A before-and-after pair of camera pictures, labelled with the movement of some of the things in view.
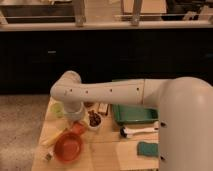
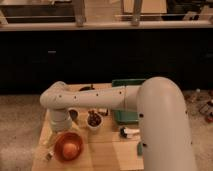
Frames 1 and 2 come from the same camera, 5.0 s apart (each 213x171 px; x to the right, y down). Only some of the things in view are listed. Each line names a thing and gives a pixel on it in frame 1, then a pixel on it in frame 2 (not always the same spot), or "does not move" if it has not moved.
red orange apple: [78, 127] to [70, 151]
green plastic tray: [132, 113] does not move
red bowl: [68, 147] does not move
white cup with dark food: [94, 120] does not move
